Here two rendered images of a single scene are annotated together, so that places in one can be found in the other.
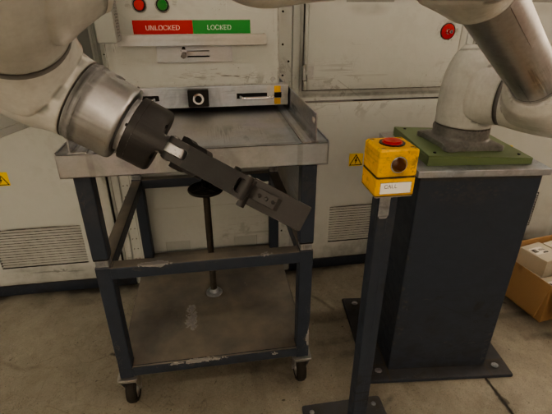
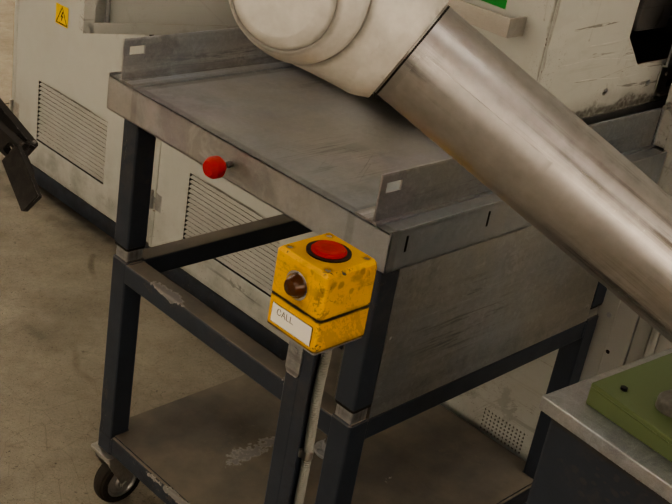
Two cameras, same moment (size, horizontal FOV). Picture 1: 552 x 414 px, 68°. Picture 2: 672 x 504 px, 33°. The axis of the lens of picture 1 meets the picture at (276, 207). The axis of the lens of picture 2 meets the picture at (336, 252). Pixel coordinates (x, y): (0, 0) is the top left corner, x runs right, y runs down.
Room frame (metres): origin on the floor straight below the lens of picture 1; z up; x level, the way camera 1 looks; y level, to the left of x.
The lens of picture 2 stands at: (0.08, -1.06, 1.43)
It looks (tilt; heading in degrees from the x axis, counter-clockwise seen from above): 26 degrees down; 50
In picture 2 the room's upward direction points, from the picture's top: 10 degrees clockwise
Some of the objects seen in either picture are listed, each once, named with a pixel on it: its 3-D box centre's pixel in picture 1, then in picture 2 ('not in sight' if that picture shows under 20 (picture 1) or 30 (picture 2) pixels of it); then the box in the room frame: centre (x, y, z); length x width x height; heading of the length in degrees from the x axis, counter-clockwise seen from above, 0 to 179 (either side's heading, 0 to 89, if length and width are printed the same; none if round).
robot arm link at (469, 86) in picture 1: (475, 85); not in sight; (1.17, -0.56, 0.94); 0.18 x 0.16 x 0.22; 39
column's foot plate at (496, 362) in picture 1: (417, 332); not in sight; (1.19, -0.55, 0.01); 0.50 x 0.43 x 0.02; 93
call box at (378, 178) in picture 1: (388, 166); (321, 291); (0.76, -0.23, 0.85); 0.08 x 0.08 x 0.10; 9
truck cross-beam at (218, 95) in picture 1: (198, 95); not in sight; (1.25, 0.23, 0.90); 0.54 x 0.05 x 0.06; 99
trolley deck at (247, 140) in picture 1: (200, 121); (392, 130); (1.23, 0.23, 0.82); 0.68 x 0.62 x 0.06; 9
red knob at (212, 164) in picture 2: not in sight; (219, 166); (0.87, 0.17, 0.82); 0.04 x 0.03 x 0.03; 9
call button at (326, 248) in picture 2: (392, 144); (328, 253); (0.77, -0.23, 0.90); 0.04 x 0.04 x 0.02
